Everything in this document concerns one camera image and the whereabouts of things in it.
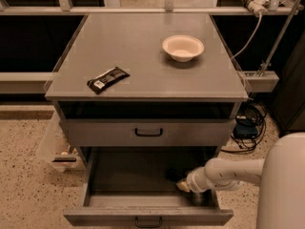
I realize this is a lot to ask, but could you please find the black snack bar wrapper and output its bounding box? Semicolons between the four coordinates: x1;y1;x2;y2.
87;67;130;94

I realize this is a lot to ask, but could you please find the grey metal rail frame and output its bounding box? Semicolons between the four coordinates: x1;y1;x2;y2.
0;0;305;95

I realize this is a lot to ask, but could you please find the white bowl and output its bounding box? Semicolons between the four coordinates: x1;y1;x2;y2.
162;35;205;63

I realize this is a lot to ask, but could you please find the white power strip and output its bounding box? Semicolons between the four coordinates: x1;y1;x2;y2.
241;0;270;16

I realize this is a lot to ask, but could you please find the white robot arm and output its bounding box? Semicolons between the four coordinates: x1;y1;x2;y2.
175;133;305;229

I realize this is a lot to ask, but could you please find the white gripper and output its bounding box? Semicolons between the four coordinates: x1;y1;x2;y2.
176;167;214;193

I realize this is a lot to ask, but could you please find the closed grey upper drawer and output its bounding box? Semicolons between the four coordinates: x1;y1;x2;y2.
60;119;235;147

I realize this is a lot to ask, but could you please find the black cable bundle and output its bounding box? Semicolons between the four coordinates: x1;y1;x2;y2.
220;94;268;155

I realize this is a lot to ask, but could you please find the black lower drawer handle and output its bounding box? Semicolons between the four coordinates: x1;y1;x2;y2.
134;217;163;229

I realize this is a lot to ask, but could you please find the open grey lower drawer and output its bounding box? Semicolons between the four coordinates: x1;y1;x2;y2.
64;147;234;226

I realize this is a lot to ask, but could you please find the grey drawer cabinet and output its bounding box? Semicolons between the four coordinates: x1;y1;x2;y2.
44;12;249;227

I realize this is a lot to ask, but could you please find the black drawer handle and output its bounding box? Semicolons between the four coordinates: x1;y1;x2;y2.
134;128;163;137
134;217;163;229

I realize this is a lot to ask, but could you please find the white power cable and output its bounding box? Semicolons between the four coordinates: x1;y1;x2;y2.
230;10;263;61

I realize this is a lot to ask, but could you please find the blue box on floor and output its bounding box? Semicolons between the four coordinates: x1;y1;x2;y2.
234;124;258;139

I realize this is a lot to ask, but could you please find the black upper drawer handle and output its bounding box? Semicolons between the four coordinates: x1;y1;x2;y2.
134;128;163;137

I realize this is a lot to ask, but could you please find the slanted metal rod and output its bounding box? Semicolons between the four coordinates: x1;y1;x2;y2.
256;0;301;76

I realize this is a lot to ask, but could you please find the clear plastic bin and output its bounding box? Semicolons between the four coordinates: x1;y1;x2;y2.
36;112;85;172

